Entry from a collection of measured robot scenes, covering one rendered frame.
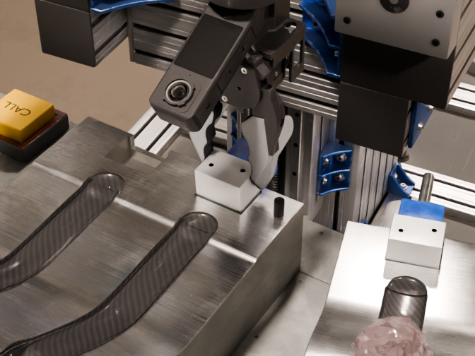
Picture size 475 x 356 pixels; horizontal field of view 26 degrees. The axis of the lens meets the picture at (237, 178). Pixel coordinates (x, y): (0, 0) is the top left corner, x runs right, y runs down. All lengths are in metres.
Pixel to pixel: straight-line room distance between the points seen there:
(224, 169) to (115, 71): 1.79
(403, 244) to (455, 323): 0.09
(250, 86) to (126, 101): 1.75
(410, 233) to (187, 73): 0.27
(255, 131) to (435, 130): 1.32
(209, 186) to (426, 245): 0.21
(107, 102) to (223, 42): 1.78
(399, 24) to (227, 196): 0.32
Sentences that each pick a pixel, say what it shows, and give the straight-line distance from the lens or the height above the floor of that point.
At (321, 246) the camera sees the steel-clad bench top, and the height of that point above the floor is 0.80.
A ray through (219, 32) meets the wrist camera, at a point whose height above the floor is 1.08.
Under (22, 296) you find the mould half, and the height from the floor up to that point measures 0.90.
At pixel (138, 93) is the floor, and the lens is 2.65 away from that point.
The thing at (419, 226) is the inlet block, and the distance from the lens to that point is 0.98.
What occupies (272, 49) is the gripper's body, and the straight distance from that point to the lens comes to 0.89.
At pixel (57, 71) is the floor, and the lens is 2.76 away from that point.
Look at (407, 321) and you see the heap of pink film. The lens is 0.88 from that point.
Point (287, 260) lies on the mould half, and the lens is 0.99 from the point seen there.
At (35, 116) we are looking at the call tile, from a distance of 1.19.
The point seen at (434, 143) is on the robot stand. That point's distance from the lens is 2.17.
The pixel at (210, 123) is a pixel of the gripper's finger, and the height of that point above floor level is 0.97.
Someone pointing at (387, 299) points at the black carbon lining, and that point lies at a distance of 0.95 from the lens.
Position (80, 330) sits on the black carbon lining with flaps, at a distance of 0.87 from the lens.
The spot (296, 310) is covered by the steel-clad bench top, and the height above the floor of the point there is 0.80.
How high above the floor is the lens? 1.54
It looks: 41 degrees down
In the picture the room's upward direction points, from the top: straight up
